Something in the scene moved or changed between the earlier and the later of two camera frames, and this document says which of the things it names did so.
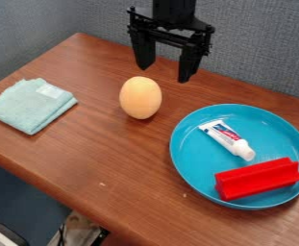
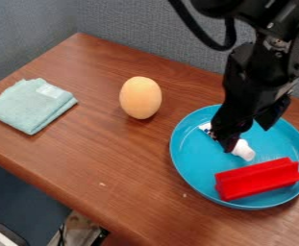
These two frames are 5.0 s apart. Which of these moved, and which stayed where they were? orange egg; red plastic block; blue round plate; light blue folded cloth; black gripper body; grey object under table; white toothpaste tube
Moved: black gripper body
Stayed: grey object under table; blue round plate; red plastic block; orange egg; white toothpaste tube; light blue folded cloth
